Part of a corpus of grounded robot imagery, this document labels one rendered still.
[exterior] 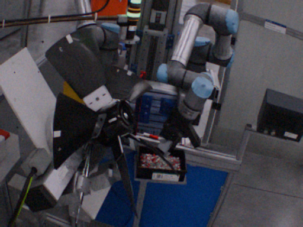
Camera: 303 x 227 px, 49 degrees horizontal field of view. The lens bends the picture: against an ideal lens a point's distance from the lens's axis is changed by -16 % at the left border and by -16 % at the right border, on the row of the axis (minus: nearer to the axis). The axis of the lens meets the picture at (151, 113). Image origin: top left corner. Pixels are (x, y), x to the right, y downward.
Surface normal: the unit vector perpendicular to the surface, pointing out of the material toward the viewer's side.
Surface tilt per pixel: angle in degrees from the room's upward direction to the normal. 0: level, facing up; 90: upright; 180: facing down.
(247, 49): 90
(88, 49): 52
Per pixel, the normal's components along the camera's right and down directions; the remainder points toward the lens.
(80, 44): 0.54, -0.13
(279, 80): -0.22, 0.46
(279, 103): 0.08, -0.71
